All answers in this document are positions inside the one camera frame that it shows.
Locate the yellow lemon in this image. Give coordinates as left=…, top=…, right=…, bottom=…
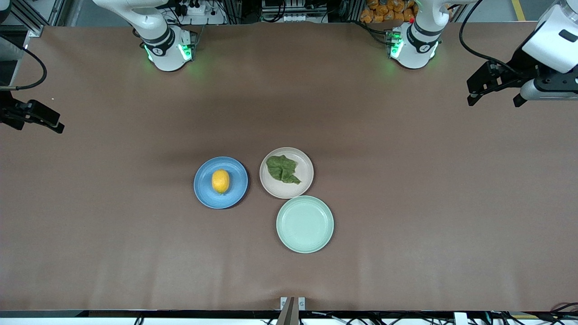
left=211, top=169, right=230, bottom=195

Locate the green lettuce leaf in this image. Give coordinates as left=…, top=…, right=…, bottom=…
left=266, top=155, right=302, bottom=185

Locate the bag of orange items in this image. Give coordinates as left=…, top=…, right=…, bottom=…
left=360, top=0, right=418, bottom=23

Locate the brown table cover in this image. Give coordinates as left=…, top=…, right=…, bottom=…
left=0, top=23, right=578, bottom=313

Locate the blue plate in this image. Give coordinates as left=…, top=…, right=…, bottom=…
left=194, top=157, right=249, bottom=209

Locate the white power strip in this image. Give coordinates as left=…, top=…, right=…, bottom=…
left=174, top=0, right=226, bottom=25

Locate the grey equipment box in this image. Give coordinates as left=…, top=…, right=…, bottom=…
left=261, top=0, right=329, bottom=23

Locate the beige plate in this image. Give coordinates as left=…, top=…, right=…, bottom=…
left=259, top=147, right=314, bottom=200

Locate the pale green plate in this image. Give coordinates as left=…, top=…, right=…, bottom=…
left=276, top=195, right=335, bottom=254

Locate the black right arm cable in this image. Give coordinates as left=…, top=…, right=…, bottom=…
left=0, top=45, right=48, bottom=91

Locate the aluminium frame profile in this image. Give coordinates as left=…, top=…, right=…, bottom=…
left=0, top=0, right=68, bottom=37

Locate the aluminium frame rail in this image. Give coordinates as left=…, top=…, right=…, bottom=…
left=276, top=297, right=306, bottom=325

